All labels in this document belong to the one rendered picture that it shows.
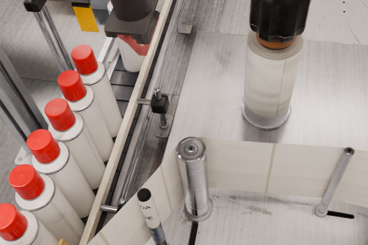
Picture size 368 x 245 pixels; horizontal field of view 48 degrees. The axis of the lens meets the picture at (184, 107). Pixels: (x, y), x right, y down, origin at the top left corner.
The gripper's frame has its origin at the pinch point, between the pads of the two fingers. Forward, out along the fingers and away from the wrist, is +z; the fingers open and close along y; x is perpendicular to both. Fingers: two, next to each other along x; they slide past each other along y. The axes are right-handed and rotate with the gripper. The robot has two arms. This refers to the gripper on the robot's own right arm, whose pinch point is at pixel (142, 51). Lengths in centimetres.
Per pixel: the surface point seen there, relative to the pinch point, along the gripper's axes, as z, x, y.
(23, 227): -4.3, 5.1, -33.7
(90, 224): 10.1, 2.8, -27.4
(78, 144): -0.5, 4.5, -19.7
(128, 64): 11.1, 6.3, 6.3
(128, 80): 13.8, 6.2, 4.5
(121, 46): 6.3, 6.8, 6.5
